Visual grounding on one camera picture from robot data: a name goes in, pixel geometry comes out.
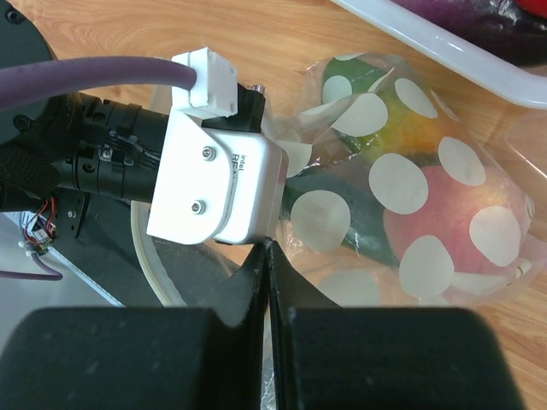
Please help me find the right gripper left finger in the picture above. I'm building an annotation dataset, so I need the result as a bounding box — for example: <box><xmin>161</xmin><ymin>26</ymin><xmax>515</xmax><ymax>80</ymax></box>
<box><xmin>1</xmin><ymin>245</ymin><xmax>268</xmax><ymax>409</ymax></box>

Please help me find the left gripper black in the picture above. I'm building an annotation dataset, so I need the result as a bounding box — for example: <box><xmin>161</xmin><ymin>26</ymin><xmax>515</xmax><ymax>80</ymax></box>
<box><xmin>53</xmin><ymin>83</ymin><xmax>268</xmax><ymax>202</ymax></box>

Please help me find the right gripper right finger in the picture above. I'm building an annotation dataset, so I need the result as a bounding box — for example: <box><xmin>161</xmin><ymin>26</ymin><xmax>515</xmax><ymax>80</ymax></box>
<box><xmin>268</xmin><ymin>242</ymin><xmax>525</xmax><ymax>409</ymax></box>

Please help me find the polka dot zip bag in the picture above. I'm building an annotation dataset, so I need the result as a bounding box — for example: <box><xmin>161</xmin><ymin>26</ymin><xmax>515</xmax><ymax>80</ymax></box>
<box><xmin>130</xmin><ymin>50</ymin><xmax>547</xmax><ymax>410</ymax></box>

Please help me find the fake pink peach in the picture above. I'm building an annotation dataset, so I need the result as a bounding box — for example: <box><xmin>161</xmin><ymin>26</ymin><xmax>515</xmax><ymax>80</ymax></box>
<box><xmin>384</xmin><ymin>166</ymin><xmax>533</xmax><ymax>274</ymax></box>

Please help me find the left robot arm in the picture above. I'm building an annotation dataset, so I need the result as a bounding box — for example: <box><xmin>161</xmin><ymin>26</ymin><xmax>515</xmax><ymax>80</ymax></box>
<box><xmin>1</xmin><ymin>92</ymin><xmax>168</xmax><ymax>212</ymax></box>

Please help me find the fake mango yellow green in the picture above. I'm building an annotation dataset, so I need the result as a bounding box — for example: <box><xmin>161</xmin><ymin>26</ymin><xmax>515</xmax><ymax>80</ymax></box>
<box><xmin>332</xmin><ymin>78</ymin><xmax>462</xmax><ymax>162</ymax></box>

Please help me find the fake purple eggplant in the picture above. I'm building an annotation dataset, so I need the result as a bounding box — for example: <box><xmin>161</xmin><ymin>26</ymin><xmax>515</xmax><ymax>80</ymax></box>
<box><xmin>397</xmin><ymin>0</ymin><xmax>546</xmax><ymax>67</ymax></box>

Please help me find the white plastic basket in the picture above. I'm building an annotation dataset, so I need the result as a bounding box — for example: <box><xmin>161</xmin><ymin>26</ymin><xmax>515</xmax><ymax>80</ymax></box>
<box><xmin>336</xmin><ymin>1</ymin><xmax>546</xmax><ymax>110</ymax></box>

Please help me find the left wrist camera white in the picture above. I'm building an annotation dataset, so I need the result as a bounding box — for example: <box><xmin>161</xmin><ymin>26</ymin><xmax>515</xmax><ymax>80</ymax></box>
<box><xmin>147</xmin><ymin>48</ymin><xmax>288</xmax><ymax>245</ymax></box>

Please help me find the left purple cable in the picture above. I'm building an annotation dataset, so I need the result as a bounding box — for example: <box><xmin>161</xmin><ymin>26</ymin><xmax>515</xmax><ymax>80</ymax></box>
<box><xmin>0</xmin><ymin>57</ymin><xmax>200</xmax><ymax>283</ymax></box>

